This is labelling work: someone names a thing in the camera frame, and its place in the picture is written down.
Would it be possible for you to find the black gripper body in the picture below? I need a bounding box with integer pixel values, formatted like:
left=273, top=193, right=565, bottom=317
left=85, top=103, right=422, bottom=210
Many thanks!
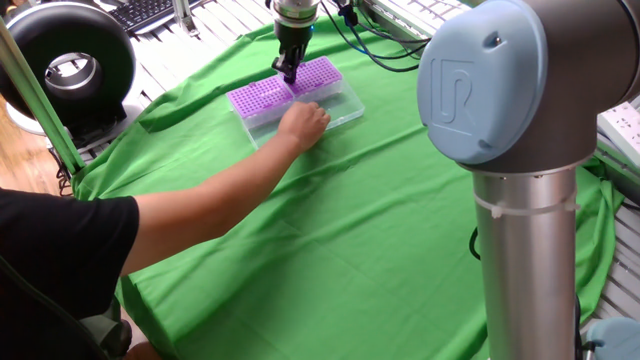
left=274, top=20, right=314, bottom=52

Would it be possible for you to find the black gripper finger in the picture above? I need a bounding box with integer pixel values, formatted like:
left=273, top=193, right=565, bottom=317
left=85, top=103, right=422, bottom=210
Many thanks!
left=271, top=44, right=297, bottom=85
left=290, top=42, right=312, bottom=82

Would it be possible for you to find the clear tip box holding tips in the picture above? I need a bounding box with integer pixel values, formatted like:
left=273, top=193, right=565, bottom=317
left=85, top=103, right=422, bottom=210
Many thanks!
left=287, top=55, right=366, bottom=132

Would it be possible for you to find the clear tip box purple rack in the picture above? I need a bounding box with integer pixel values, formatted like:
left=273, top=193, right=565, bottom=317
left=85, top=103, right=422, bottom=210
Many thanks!
left=226, top=74, right=301, bottom=150

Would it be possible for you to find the person's bare forearm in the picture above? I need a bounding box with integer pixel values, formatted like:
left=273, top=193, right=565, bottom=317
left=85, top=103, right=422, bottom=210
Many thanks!
left=119, top=132, right=306, bottom=276

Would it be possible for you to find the person's bare hand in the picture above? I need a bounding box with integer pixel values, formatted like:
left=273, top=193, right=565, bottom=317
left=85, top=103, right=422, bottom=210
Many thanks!
left=277, top=101, right=332, bottom=154

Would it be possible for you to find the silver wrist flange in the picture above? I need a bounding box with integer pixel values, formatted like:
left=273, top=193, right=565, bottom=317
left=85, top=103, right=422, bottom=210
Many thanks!
left=272, top=0, right=321, bottom=26

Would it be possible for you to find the small metal stand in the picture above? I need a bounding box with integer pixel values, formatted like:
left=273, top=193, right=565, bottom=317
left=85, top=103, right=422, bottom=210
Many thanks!
left=171, top=0, right=201, bottom=39

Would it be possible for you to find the black computer keyboard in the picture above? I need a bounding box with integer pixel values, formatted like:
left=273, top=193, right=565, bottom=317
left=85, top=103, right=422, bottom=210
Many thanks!
left=107, top=0, right=201, bottom=35

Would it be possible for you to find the green table cloth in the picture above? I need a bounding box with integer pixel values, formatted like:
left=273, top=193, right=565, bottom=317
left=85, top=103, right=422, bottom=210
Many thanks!
left=71, top=12, right=626, bottom=360

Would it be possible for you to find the black shirt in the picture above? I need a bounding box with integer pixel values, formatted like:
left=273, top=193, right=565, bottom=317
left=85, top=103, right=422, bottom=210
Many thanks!
left=0, top=188, right=141, bottom=360

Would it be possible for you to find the olive trousers leg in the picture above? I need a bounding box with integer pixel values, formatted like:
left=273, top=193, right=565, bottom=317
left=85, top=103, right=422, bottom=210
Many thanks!
left=79, top=299, right=134, bottom=360

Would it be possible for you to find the white power strip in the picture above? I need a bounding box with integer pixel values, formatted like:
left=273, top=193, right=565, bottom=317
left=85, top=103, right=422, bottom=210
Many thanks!
left=597, top=102, right=640, bottom=169

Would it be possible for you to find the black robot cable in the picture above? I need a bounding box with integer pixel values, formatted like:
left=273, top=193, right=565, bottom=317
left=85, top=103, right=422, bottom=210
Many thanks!
left=319, top=0, right=434, bottom=74
left=339, top=0, right=434, bottom=74

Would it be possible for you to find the black ring light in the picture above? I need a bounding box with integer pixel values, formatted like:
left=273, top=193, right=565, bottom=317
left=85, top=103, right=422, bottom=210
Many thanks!
left=0, top=2, right=146, bottom=151

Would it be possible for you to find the green wrapped frame post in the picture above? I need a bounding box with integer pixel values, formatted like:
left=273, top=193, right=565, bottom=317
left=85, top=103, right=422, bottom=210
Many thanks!
left=0, top=17, right=86, bottom=176

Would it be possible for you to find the looped black arm cable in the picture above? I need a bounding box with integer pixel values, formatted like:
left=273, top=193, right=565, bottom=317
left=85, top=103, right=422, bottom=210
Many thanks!
left=467, top=227, right=482, bottom=261

